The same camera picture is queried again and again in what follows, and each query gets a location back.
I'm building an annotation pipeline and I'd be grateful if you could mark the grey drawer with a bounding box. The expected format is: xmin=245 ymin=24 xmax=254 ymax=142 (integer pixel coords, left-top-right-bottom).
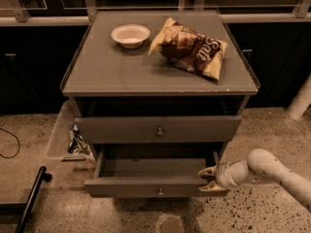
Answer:
xmin=85 ymin=144 xmax=218 ymax=198
xmin=75 ymin=116 xmax=242 ymax=144

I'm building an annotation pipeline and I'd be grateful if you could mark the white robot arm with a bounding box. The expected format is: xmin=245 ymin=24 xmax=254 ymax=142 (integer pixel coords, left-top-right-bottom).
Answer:
xmin=198 ymin=149 xmax=311 ymax=212

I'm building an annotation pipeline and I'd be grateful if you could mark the grey drawer cabinet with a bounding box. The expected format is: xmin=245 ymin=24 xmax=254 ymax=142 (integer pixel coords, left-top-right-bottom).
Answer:
xmin=62 ymin=11 xmax=259 ymax=158

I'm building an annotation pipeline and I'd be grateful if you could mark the crumpled packaging in bin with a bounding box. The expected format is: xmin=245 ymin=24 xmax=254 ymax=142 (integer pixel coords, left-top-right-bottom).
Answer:
xmin=68 ymin=123 xmax=91 ymax=155

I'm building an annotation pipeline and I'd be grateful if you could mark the white pillar post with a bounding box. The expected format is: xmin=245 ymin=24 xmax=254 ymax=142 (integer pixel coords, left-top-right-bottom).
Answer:
xmin=286 ymin=74 xmax=311 ymax=120

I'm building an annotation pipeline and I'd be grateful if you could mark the grey top drawer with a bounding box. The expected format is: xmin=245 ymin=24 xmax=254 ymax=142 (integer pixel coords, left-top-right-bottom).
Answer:
xmin=75 ymin=116 xmax=242 ymax=144

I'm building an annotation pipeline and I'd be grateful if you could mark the brown yellow chip bag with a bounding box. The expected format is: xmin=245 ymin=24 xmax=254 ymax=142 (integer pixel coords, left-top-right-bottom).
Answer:
xmin=149 ymin=17 xmax=227 ymax=81

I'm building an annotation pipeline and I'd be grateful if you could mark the metal railing frame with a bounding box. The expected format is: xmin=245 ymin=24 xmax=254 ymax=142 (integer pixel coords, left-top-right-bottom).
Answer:
xmin=0 ymin=0 xmax=311 ymax=26

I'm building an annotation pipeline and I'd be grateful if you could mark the black cable on floor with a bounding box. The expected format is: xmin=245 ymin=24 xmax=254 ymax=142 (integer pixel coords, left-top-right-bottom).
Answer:
xmin=0 ymin=127 xmax=21 ymax=159

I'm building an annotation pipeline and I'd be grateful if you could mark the black metal leg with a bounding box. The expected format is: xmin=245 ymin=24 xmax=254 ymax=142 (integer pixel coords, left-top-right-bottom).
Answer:
xmin=15 ymin=166 xmax=52 ymax=233

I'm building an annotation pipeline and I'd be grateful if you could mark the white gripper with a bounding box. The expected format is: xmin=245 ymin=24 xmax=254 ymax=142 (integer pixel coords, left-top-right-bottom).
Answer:
xmin=198 ymin=162 xmax=238 ymax=192

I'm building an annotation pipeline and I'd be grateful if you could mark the clear plastic bin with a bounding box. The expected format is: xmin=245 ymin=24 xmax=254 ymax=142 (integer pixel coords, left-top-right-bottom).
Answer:
xmin=46 ymin=101 xmax=86 ymax=161

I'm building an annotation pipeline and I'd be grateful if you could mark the white paper bowl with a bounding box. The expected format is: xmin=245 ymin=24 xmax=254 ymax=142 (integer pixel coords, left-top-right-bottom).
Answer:
xmin=111 ymin=24 xmax=150 ymax=49

